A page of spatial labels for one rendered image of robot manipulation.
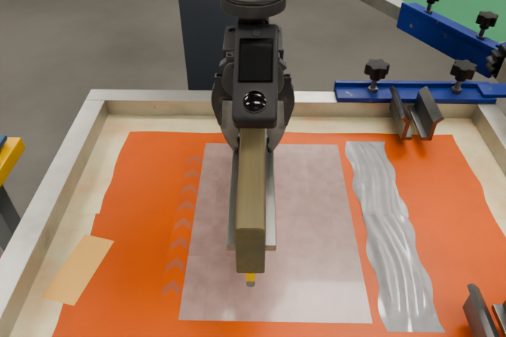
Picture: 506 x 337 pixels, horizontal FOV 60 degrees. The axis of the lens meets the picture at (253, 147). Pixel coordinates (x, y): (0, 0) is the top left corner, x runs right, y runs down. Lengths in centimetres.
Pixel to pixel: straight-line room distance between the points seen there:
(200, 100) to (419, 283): 50
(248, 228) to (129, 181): 37
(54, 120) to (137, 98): 180
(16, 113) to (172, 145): 207
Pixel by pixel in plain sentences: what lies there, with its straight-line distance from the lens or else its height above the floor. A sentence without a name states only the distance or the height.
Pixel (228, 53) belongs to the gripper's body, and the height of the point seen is 123.
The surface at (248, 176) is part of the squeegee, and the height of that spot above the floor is 114.
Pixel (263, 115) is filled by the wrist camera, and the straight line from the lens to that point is 44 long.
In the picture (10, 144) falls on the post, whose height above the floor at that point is 95.
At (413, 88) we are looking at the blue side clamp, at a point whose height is 100.
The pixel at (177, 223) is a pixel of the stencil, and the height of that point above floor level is 95.
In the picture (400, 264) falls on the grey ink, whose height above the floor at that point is 96.
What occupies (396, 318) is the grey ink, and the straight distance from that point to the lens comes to 61.
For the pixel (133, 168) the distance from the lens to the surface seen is 78.
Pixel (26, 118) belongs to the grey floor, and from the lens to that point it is 275.
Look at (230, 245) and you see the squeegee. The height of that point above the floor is 108.
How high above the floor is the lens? 147
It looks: 41 degrees down
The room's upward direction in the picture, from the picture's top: straight up
